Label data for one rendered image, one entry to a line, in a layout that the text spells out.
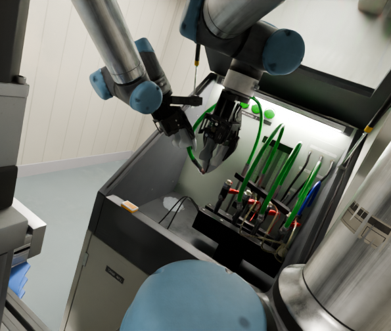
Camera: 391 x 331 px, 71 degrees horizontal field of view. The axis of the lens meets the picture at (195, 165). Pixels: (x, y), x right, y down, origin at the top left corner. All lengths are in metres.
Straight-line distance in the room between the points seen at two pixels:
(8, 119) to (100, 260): 0.86
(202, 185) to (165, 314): 1.15
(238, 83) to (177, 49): 2.98
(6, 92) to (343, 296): 0.32
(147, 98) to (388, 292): 0.53
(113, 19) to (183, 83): 2.92
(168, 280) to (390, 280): 0.18
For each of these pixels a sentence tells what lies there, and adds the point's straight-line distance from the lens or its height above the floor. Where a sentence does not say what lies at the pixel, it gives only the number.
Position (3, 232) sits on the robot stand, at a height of 1.25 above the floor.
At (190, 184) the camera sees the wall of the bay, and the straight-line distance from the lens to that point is 1.40.
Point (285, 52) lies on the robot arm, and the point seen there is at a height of 1.52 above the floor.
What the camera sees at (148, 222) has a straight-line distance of 0.91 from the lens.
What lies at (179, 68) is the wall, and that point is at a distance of 3.53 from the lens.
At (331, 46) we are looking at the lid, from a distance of 0.98.
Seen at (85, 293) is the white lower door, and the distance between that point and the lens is 1.23.
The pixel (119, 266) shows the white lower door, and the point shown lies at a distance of 1.04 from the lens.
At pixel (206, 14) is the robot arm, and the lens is 0.47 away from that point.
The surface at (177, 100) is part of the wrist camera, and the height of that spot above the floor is 1.34.
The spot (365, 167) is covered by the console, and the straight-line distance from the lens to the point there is 1.01.
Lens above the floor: 1.44
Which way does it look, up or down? 18 degrees down
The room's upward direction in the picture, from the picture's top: 21 degrees clockwise
